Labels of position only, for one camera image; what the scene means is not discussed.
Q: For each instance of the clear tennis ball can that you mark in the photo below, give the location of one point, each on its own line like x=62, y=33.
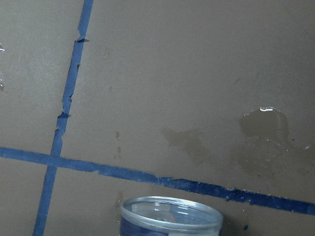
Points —
x=165, y=216

